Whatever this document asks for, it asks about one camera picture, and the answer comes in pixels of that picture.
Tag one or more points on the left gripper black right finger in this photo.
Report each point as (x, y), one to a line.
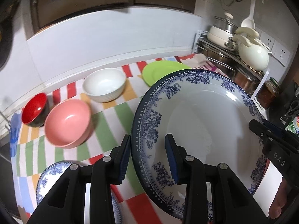
(231, 201)

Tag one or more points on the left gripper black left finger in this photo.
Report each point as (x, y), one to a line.
(65, 201)

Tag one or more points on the white bowl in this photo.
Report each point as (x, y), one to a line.
(104, 85)

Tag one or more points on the large blue floral plate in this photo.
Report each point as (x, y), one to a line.
(52, 173)

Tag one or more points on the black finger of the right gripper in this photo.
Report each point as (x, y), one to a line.
(259, 129)
(274, 129)

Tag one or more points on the metal pot rack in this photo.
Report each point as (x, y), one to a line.
(224, 60)

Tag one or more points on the cream pot with lid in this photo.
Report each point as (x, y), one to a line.
(222, 31)

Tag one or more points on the glass jar with sauce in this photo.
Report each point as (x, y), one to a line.
(269, 91)

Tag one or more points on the copper pot on rack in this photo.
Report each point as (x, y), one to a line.
(246, 80)

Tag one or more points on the lime green plate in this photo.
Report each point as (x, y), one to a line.
(154, 71)

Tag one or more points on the white ladle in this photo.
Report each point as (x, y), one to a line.
(249, 21)

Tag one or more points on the person's right hand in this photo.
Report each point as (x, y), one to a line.
(279, 201)

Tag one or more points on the pink bowl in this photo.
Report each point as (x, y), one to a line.
(68, 124)

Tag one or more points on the white wall socket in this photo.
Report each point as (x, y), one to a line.
(279, 52)

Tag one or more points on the red and black bowl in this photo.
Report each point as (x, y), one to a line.
(36, 110)

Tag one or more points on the colourful striped cloth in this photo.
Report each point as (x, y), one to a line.
(31, 152)

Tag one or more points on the cream teapot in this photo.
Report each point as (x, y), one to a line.
(252, 50)

